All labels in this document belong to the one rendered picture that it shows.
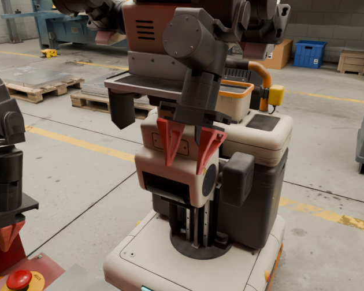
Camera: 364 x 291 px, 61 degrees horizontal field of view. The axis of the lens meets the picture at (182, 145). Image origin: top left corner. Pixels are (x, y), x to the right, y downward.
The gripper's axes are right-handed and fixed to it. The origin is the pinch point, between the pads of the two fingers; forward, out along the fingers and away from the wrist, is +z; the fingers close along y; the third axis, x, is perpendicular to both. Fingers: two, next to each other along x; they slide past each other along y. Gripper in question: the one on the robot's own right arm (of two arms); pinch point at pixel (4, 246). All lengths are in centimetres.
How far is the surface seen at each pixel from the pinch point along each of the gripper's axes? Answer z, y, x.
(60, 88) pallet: 15, -218, -298
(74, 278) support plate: -18.2, 10.2, 33.5
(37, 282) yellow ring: 1.8, -0.3, 11.0
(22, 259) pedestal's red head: 8.2, -6.0, -4.2
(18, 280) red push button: -0.2, 3.1, 10.7
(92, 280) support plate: -18.4, 9.4, 35.1
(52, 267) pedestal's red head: 1.0, -3.7, 10.3
